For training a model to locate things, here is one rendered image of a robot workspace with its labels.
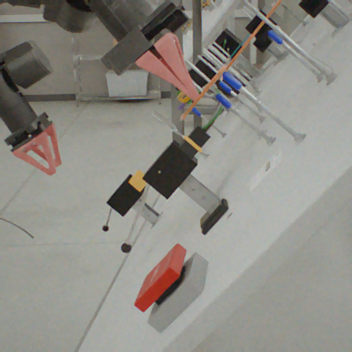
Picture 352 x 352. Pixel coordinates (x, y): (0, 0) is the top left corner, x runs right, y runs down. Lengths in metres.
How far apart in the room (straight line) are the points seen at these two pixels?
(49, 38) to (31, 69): 7.43
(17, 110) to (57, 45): 7.40
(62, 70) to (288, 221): 8.07
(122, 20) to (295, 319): 0.62
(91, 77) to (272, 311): 7.50
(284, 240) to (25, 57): 0.69
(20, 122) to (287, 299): 0.59
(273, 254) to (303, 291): 0.69
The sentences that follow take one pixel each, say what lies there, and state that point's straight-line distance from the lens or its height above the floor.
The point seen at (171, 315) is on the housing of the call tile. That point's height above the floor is 1.08.
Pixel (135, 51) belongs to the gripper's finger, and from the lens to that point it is 0.58.
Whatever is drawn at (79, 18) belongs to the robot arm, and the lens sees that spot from 0.67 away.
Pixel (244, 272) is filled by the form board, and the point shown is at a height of 1.14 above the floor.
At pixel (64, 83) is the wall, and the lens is 8.43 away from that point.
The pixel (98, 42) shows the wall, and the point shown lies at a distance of 8.29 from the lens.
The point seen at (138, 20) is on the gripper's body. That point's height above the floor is 1.31.
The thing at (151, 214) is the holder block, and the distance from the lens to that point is 1.04.
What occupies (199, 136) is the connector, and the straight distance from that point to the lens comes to 0.63.
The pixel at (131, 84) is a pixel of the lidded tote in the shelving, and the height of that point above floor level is 0.29.
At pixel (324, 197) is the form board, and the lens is 0.38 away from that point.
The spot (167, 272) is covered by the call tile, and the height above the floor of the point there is 1.12.
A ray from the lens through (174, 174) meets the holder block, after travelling 0.63.
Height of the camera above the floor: 1.33
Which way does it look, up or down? 18 degrees down
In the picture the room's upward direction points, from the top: 1 degrees counter-clockwise
